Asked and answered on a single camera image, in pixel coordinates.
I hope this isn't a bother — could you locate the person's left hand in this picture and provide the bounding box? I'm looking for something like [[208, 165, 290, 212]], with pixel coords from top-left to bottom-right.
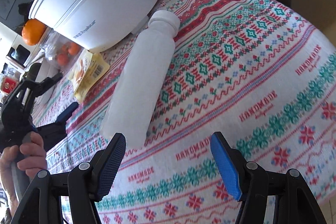
[[0, 131, 48, 214]]

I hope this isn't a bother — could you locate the mandarin inside teapot right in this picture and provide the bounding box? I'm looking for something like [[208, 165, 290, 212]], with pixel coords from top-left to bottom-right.
[[56, 52, 70, 67]]

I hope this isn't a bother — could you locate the mandarin inside teapot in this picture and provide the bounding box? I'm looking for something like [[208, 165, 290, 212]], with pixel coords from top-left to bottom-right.
[[66, 42, 81, 56], [56, 52, 70, 67]]

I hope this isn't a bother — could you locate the glass teapot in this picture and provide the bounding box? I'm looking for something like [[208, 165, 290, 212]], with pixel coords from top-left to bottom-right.
[[39, 27, 83, 71]]

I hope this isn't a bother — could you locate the mandarin inside teapot left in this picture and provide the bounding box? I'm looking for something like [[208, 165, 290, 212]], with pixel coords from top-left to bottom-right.
[[66, 42, 81, 56]]

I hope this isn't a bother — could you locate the orange mandarin on teapot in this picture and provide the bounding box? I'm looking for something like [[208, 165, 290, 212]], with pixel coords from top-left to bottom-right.
[[21, 19, 47, 46]]

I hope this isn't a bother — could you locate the cream ice cream wrapper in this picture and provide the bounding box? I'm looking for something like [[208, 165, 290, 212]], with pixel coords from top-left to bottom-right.
[[68, 50, 110, 103]]

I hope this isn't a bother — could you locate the white plastic bottle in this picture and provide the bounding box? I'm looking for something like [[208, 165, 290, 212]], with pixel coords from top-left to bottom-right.
[[100, 10, 180, 149]]

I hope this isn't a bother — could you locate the red green patterned tablecloth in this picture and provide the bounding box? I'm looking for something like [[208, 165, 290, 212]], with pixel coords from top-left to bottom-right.
[[31, 0, 336, 224]]

